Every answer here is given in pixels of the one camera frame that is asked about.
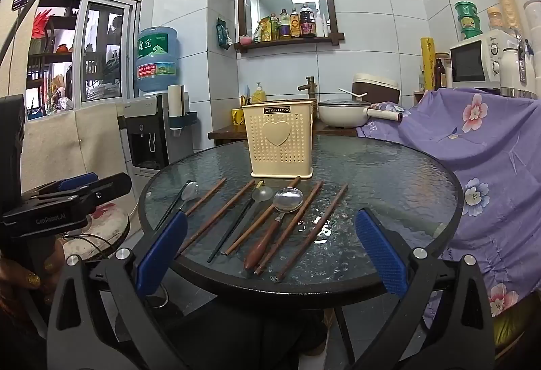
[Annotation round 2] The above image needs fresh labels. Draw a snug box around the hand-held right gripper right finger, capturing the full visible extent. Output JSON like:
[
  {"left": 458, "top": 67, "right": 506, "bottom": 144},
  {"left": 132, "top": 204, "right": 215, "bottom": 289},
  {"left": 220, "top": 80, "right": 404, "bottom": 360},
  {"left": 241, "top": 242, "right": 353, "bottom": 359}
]
[{"left": 354, "top": 207, "right": 496, "bottom": 370}]

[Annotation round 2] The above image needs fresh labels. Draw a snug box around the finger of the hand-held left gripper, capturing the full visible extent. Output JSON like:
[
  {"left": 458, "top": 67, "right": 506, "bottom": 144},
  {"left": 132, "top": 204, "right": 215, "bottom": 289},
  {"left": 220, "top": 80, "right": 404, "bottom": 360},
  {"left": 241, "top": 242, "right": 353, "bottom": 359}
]
[
  {"left": 38, "top": 172, "right": 100, "bottom": 197},
  {"left": 70, "top": 172, "right": 133, "bottom": 219}
]

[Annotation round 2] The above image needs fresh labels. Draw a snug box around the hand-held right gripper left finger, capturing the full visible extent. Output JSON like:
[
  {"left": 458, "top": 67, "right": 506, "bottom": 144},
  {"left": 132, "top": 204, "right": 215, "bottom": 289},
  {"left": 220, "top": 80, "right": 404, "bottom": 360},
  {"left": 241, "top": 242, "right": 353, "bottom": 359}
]
[{"left": 46, "top": 209, "right": 189, "bottom": 370}]

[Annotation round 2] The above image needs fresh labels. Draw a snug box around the cream plastic utensil holder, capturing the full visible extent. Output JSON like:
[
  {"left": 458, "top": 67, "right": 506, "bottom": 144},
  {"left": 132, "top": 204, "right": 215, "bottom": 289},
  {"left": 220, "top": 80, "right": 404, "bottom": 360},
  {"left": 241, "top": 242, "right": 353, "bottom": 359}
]
[{"left": 242, "top": 100, "right": 316, "bottom": 179}]

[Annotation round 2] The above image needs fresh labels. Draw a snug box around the person's left hand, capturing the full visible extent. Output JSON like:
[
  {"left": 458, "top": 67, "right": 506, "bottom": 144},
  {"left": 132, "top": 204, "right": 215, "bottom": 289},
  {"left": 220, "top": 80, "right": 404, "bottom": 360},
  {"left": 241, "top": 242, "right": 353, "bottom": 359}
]
[{"left": 0, "top": 243, "right": 67, "bottom": 309}]

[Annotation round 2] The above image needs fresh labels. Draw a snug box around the round printed stool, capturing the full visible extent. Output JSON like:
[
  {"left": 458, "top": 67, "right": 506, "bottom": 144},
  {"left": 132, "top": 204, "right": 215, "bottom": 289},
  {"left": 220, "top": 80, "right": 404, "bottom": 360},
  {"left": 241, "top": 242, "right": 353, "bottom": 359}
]
[{"left": 63, "top": 202, "right": 132, "bottom": 261}]

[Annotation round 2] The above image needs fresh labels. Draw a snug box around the beige cloth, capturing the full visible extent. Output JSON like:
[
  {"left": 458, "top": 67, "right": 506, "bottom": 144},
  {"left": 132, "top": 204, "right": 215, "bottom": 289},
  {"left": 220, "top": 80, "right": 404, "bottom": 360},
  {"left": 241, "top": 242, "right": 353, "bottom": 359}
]
[{"left": 21, "top": 103, "right": 130, "bottom": 195}]

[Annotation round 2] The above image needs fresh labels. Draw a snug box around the water dispenser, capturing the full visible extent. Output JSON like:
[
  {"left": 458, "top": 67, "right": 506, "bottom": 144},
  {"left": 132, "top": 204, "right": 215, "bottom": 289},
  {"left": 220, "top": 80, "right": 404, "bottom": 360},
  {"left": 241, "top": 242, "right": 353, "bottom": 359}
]
[{"left": 117, "top": 93, "right": 198, "bottom": 187}]

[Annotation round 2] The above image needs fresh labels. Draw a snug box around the teal cup holder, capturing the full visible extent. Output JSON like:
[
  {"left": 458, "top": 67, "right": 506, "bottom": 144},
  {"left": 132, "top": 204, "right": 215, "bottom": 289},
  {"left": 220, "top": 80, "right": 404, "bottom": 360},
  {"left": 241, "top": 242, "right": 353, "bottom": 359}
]
[{"left": 169, "top": 111, "right": 198, "bottom": 131}]

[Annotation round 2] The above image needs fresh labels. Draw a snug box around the cream paper cup stack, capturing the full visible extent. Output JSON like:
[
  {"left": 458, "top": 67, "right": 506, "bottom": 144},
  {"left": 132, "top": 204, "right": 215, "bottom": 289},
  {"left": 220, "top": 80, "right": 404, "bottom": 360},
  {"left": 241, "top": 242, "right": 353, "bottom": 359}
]
[{"left": 167, "top": 84, "right": 191, "bottom": 118}]

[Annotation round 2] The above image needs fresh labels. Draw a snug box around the wooden side table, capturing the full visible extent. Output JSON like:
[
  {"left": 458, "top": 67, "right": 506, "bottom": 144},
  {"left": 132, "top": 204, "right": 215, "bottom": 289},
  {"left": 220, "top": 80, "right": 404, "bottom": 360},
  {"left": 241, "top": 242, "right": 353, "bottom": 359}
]
[{"left": 208, "top": 122, "right": 360, "bottom": 152}]

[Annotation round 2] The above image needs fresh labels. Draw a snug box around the sliding window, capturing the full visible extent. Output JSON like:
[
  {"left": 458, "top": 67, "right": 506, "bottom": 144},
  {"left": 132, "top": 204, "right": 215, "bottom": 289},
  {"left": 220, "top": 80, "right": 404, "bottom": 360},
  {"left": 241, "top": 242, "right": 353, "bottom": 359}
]
[{"left": 25, "top": 0, "right": 143, "bottom": 123}]

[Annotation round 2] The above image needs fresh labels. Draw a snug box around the blue water jug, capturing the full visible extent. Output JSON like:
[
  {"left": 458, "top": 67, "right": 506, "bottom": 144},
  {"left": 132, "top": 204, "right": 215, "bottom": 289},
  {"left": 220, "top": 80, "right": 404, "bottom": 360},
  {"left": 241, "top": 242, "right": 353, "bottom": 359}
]
[{"left": 135, "top": 26, "right": 179, "bottom": 97}]

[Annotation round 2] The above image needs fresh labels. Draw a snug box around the cream pot with lid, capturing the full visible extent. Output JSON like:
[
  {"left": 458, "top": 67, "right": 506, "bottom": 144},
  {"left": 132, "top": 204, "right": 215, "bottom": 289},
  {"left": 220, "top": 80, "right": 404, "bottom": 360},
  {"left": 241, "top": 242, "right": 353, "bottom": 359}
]
[{"left": 317, "top": 98, "right": 407, "bottom": 128}]

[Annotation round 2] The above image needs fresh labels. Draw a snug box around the purple floral cloth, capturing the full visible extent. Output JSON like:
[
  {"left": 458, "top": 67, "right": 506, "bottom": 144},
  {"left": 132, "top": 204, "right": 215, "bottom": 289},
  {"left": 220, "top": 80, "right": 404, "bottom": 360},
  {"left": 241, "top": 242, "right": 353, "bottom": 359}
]
[{"left": 356, "top": 88, "right": 541, "bottom": 319}]

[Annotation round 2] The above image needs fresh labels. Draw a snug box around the red artificial flower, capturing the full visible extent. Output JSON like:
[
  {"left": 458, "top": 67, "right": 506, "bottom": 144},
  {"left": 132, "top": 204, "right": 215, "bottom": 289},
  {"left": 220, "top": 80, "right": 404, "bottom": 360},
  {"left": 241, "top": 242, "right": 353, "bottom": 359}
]
[{"left": 31, "top": 8, "right": 55, "bottom": 40}]

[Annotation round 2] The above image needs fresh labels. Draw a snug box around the white brown rice cooker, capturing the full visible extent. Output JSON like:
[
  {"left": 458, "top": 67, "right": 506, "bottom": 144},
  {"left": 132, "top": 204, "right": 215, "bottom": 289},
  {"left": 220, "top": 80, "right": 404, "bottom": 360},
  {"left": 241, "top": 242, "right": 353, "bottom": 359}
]
[{"left": 352, "top": 73, "right": 400, "bottom": 105}]

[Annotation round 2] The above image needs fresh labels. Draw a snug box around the bronze faucet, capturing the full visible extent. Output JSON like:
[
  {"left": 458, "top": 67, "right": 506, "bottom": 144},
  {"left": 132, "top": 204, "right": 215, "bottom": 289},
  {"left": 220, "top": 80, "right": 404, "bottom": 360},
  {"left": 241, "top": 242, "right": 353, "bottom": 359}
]
[{"left": 297, "top": 76, "right": 316, "bottom": 101}]

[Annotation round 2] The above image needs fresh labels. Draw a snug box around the brown glass bottle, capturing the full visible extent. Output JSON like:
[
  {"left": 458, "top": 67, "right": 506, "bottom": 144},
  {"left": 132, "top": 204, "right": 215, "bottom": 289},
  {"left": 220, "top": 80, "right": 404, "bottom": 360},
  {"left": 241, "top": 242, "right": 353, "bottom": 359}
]
[{"left": 433, "top": 52, "right": 450, "bottom": 91}]

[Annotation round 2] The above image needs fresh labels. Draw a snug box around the green hanging packet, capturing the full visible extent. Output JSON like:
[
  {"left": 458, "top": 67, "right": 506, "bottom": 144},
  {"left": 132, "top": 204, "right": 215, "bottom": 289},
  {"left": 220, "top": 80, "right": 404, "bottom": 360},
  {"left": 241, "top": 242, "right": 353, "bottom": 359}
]
[{"left": 216, "top": 17, "right": 234, "bottom": 50}]

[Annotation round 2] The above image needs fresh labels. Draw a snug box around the yellow wrap roll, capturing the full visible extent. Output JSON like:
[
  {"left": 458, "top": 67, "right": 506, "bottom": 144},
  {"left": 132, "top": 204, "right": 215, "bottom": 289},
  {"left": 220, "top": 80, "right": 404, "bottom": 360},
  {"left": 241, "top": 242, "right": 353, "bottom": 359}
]
[{"left": 420, "top": 37, "right": 436, "bottom": 92}]

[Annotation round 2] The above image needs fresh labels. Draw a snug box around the white microwave oven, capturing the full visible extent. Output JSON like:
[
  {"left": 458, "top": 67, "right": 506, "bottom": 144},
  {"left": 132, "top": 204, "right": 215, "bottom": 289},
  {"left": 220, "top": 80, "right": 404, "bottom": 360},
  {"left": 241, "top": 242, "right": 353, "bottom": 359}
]
[{"left": 449, "top": 29, "right": 521, "bottom": 90}]

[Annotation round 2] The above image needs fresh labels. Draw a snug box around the yellow green packet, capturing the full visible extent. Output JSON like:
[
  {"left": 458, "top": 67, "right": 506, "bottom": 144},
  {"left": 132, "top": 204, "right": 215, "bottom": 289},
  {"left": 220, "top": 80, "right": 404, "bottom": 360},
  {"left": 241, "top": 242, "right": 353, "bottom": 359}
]
[{"left": 253, "top": 17, "right": 272, "bottom": 43}]

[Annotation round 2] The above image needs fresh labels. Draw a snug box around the white kettle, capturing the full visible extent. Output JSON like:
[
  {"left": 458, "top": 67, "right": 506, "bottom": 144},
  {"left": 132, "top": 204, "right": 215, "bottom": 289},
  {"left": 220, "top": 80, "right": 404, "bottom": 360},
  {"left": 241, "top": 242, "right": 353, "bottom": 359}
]
[{"left": 499, "top": 38, "right": 538, "bottom": 99}]

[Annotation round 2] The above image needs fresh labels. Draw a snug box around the purple label bottle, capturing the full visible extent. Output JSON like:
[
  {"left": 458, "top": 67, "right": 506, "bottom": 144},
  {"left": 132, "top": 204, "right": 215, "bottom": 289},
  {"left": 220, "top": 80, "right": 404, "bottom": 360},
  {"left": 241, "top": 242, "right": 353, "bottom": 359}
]
[{"left": 279, "top": 8, "right": 292, "bottom": 40}]

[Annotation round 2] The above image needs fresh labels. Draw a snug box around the dark soy sauce bottle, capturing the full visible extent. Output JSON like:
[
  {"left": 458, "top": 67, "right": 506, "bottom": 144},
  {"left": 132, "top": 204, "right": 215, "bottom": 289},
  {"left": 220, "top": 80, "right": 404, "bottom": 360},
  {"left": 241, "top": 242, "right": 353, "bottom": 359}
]
[{"left": 299, "top": 4, "right": 317, "bottom": 38}]

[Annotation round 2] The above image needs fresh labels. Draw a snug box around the wooden framed mirror shelf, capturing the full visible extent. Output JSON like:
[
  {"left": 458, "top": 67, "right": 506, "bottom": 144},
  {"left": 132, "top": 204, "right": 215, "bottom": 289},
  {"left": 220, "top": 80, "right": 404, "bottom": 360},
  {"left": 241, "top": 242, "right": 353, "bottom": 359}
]
[{"left": 232, "top": 0, "right": 347, "bottom": 54}]

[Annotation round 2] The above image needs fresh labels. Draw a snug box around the yellow lidded jar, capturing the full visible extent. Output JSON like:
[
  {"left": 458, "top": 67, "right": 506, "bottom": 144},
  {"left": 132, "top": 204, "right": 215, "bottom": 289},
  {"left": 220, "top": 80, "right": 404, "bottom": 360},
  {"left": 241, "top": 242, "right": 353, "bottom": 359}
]
[{"left": 487, "top": 6, "right": 509, "bottom": 32}]

